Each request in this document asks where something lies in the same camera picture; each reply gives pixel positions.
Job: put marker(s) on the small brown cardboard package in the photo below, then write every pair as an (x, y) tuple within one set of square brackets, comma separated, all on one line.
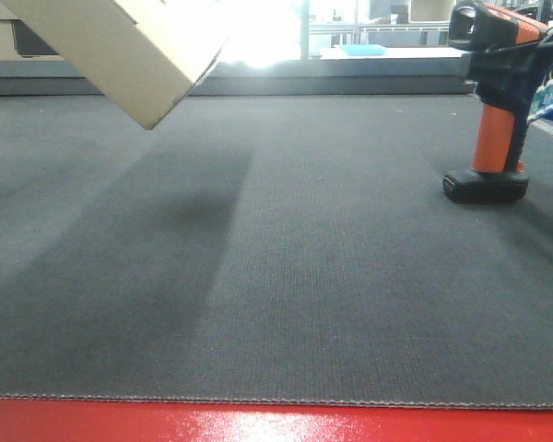
[(145, 56)]

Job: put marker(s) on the orange black barcode scanner gun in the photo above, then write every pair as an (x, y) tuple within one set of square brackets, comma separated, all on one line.
[(502, 57)]

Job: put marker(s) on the light blue plastic tray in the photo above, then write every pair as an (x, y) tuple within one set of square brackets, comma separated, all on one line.
[(362, 50)]

